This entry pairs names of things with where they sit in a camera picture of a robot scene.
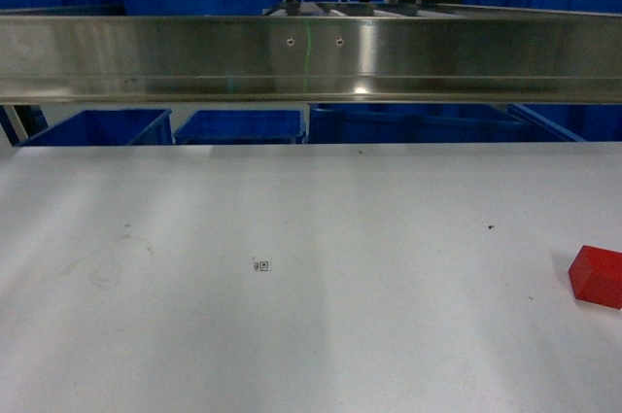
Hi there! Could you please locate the blue bin under rail middle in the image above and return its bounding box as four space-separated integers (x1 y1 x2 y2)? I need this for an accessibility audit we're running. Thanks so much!
173 110 306 145

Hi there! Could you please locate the red magnetic block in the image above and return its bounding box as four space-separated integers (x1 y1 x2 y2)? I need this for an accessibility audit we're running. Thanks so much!
569 245 622 310

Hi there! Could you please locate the small QR code sticker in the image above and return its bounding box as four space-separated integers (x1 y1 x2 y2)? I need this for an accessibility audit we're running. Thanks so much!
253 258 272 272

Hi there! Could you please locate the blue bin under rail left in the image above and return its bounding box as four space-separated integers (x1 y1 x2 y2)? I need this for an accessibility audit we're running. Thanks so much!
18 109 173 147

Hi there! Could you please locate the large blue bin under rail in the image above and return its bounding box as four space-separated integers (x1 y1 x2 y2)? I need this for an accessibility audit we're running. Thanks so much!
307 103 583 144

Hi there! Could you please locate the stainless steel shelf rail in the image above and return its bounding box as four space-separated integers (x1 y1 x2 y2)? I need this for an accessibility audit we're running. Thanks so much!
1 3 621 105

